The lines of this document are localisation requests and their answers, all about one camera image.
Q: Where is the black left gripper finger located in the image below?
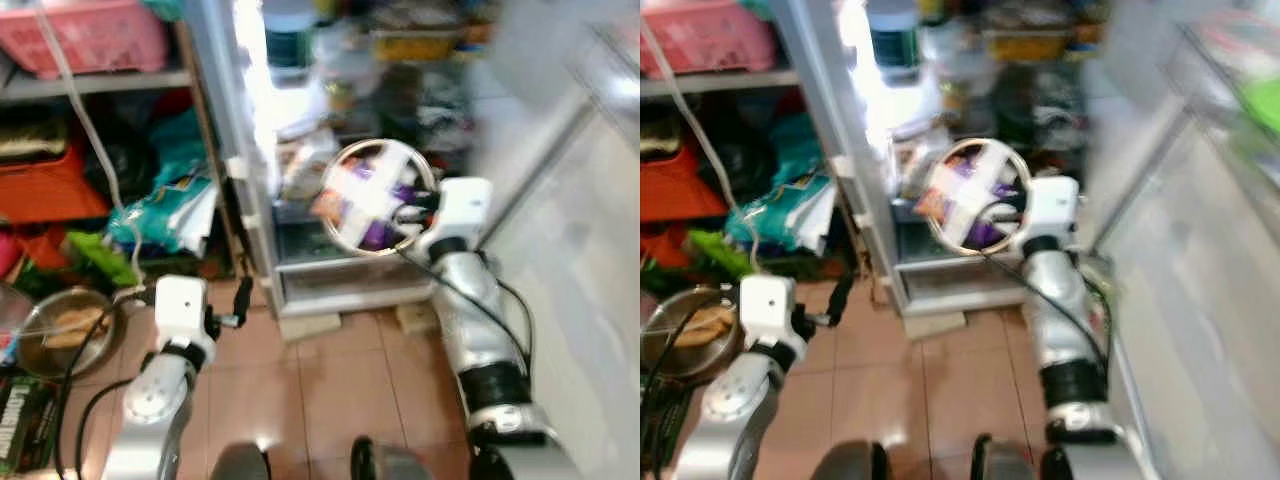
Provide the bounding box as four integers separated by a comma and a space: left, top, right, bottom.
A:
218, 277, 254, 329
812, 274, 857, 329

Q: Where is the metal bowl of taped snacks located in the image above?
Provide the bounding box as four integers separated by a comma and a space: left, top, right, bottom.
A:
917, 137, 1033, 257
315, 138, 439, 259

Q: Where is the white fridge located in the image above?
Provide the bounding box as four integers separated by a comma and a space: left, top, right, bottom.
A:
768, 0, 1113, 318
184, 0, 506, 318

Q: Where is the white fridge door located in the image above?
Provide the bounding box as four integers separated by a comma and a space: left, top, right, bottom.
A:
1083, 0, 1280, 480
468, 0, 641, 480

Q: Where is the wooden block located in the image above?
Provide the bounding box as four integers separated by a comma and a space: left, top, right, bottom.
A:
277, 311, 344, 344

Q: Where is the bright green packet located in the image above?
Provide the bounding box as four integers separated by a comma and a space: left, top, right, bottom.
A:
64, 229, 143, 288
688, 229, 763, 283

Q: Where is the teal printed bag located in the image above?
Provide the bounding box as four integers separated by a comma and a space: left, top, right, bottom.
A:
104, 108, 218, 257
734, 108, 838, 253

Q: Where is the metal pot with glass lid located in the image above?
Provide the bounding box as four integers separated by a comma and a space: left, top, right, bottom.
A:
17, 287, 130, 382
640, 287, 743, 381

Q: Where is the grey robot left leg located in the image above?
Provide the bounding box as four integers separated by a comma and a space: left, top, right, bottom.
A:
810, 438, 887, 480
208, 441, 272, 480

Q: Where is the grey robot leg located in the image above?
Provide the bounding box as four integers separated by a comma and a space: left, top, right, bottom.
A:
349, 436, 433, 480
208, 441, 272, 480
810, 438, 887, 480
971, 434, 1043, 480

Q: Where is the yellow food container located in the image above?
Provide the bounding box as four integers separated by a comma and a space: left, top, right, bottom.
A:
371, 27, 462, 64
984, 27, 1067, 62

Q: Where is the orange plastic crate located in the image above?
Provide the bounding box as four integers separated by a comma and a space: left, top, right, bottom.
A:
640, 135, 725, 225
0, 138, 112, 225

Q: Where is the dark green printed box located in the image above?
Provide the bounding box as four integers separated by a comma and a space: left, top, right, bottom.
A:
640, 384, 668, 473
0, 374, 58, 474

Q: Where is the dark green jar white lid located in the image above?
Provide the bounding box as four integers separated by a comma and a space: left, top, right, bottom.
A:
261, 0, 320, 88
867, 0, 922, 88

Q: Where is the grey robot right leg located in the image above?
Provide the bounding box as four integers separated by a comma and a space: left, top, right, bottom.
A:
349, 436, 433, 480
971, 434, 1043, 480

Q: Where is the grey storage shelf rack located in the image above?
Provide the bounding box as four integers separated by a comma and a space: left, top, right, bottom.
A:
640, 0, 853, 283
0, 0, 243, 286

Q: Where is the light green packet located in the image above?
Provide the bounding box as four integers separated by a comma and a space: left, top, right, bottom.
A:
1238, 74, 1280, 138

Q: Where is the pink plastic basket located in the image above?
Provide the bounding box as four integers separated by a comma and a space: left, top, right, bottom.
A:
0, 0, 170, 80
640, 0, 780, 77

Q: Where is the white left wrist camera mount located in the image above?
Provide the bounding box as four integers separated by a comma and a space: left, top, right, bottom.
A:
741, 276, 797, 343
154, 276, 209, 347

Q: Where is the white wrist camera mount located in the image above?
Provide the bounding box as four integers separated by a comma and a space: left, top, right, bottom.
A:
741, 276, 797, 343
438, 177, 494, 247
154, 276, 209, 347
1024, 177, 1082, 243

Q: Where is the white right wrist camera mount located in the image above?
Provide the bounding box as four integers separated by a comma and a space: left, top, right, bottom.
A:
1024, 177, 1082, 243
438, 177, 494, 247

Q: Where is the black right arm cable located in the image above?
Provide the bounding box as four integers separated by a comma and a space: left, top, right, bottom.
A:
984, 204, 1115, 373
394, 204, 537, 379

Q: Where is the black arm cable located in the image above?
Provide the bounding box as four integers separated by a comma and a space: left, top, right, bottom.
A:
984, 204, 1115, 373
640, 296, 747, 473
394, 204, 537, 379
48, 288, 157, 480

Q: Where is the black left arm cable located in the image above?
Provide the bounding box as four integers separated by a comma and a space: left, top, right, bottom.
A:
640, 296, 747, 473
48, 288, 157, 480

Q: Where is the white hanging cord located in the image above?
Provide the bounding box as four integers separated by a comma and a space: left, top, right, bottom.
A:
644, 8, 768, 279
33, 0, 148, 293

